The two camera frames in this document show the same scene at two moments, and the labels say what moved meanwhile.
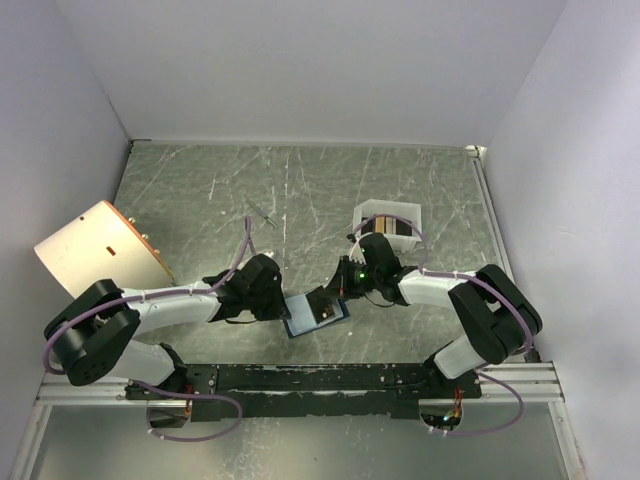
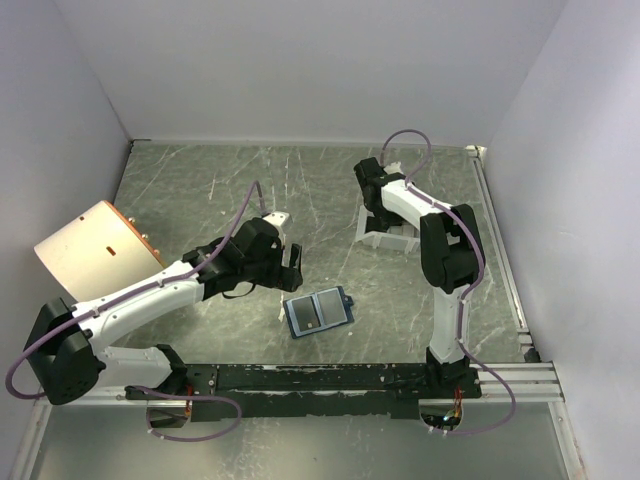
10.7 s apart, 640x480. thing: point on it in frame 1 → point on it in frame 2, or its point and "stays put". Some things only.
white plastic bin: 404,241 stays put
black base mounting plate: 336,391 stays put
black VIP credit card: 321,304 → 306,313
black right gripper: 339,284 → 386,218
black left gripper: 278,310 → 287,278
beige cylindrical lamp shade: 104,244 stays put
